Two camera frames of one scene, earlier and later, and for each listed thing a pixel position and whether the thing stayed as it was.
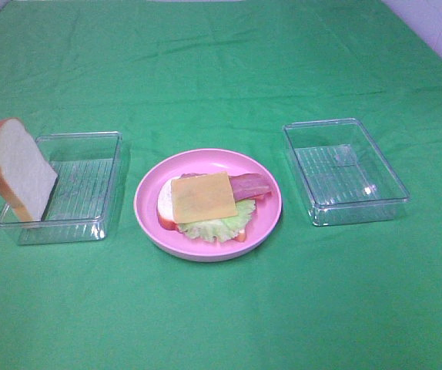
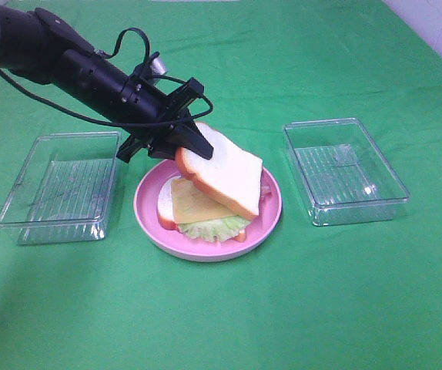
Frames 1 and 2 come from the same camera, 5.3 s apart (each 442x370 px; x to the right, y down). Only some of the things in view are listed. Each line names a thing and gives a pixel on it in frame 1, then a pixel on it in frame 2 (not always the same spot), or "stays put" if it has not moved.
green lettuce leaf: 224,229 stays put
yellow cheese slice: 202,196 stays put
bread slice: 20,166 → 232,177
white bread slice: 165,210 stays put
